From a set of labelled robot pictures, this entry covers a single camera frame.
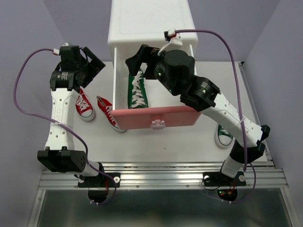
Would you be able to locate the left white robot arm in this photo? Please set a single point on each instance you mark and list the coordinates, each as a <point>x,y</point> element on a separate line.
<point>59,154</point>

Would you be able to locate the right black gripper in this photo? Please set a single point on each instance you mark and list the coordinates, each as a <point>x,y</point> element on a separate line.
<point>144,55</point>

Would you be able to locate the green sneaker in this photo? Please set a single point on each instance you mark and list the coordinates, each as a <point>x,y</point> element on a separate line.
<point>222,137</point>
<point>137,97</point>

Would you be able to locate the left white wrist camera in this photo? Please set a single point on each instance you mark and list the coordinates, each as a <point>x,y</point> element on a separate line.
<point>57,52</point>

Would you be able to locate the white shoe cabinet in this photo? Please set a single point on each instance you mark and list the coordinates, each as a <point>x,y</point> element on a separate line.
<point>137,22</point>

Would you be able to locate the red sneaker far left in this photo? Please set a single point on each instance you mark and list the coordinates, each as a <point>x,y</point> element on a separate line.
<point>84,108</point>

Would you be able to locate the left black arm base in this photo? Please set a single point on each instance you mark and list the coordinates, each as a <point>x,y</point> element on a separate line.
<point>101,189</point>

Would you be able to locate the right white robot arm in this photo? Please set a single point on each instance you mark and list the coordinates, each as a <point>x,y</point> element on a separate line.
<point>206,98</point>

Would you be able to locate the pink drawer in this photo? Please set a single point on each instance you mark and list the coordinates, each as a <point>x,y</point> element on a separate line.
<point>164,110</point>

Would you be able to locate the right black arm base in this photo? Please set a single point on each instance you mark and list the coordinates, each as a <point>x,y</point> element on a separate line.
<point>225,186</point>

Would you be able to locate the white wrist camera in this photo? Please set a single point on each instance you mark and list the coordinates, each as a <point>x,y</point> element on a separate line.
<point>57,52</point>
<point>174,41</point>

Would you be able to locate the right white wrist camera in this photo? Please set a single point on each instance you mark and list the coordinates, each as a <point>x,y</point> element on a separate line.
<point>174,41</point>

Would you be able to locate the red sneaker near cabinet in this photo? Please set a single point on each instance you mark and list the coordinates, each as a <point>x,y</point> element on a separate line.
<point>106,107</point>

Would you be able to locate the aluminium mounting rail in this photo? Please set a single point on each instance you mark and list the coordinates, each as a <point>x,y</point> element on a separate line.
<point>188,175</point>

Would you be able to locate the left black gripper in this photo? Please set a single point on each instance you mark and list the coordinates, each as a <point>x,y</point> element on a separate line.
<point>95,66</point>

